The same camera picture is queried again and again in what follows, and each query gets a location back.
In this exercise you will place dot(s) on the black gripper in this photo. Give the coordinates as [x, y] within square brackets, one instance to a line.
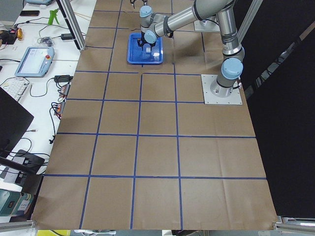
[145, 44]
[137, 2]

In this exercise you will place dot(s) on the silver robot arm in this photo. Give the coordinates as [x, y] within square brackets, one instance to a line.
[207, 16]

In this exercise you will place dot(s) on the blue plastic tray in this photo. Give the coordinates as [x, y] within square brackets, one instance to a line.
[138, 55]

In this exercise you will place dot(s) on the wooden chopsticks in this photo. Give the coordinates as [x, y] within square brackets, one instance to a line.
[82, 15]

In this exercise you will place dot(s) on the black power adapter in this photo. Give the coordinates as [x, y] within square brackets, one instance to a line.
[66, 36]

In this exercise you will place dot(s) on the black usb hub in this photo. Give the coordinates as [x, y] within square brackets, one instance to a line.
[64, 90]

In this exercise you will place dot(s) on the brown paper table cover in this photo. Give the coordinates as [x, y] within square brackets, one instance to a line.
[137, 147]

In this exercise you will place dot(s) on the blue teach pendant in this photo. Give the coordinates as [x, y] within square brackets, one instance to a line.
[35, 62]

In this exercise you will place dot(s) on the black smartphone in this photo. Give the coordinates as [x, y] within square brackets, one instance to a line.
[29, 13]

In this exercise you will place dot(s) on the white keyboard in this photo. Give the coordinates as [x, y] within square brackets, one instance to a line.
[16, 87]

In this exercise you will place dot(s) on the black monitor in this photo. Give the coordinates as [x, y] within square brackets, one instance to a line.
[14, 122]

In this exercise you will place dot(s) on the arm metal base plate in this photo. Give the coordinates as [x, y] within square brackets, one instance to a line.
[214, 94]
[207, 26]

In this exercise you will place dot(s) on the aluminium frame post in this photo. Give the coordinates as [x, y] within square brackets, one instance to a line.
[72, 23]

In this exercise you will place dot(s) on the green handled reach grabber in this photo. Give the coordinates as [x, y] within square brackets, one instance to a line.
[53, 17]

